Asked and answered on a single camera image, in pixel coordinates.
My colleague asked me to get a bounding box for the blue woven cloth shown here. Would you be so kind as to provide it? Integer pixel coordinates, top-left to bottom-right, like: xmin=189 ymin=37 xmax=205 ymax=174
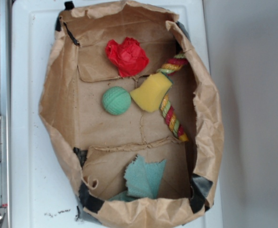
xmin=109 ymin=154 xmax=167 ymax=202

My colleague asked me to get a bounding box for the green rubber ball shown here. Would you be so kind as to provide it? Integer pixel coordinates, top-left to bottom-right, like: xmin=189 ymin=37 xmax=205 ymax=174
xmin=102 ymin=86 xmax=131 ymax=115

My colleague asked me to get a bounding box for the multicolour twisted rope toy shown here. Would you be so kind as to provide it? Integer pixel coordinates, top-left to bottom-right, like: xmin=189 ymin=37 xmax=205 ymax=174
xmin=157 ymin=52 xmax=189 ymax=142

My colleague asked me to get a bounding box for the brown paper bag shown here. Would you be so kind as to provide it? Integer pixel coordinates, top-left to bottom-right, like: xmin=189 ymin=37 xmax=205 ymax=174
xmin=39 ymin=0 xmax=224 ymax=228

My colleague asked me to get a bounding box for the red crumpled cloth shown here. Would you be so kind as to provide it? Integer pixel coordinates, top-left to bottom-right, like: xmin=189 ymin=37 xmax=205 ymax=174
xmin=105 ymin=37 xmax=149 ymax=77

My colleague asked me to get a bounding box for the yellow sponge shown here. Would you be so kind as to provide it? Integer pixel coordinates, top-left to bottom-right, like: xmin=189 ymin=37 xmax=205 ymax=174
xmin=130 ymin=73 xmax=173 ymax=113

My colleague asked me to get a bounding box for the aluminium frame rail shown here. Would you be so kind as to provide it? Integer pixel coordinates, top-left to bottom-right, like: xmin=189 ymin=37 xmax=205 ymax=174
xmin=0 ymin=0 xmax=12 ymax=228

